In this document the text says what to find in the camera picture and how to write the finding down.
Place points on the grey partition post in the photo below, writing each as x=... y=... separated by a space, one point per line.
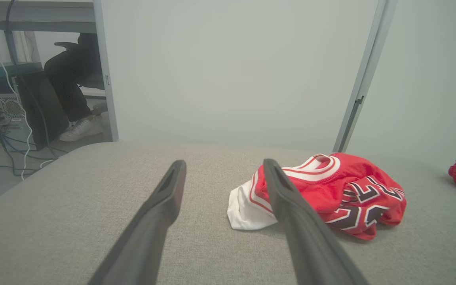
x=364 y=71
x=104 y=71

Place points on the black computer tower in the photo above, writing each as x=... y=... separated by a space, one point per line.
x=42 y=107

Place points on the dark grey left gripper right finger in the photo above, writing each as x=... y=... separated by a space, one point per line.
x=311 y=245

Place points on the grey desk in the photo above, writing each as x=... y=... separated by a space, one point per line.
x=46 y=16

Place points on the teal shelf board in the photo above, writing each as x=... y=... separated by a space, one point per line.
x=6 y=70

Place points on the red Bulls 23 jersey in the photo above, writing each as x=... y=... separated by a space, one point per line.
x=331 y=186

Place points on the person's black trouser legs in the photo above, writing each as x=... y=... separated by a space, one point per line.
x=67 y=79

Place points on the white sneaker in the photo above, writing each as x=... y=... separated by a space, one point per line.
x=79 y=130

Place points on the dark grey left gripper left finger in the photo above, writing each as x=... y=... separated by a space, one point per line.
x=149 y=229

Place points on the silver computer tower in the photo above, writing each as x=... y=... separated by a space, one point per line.
x=8 y=118

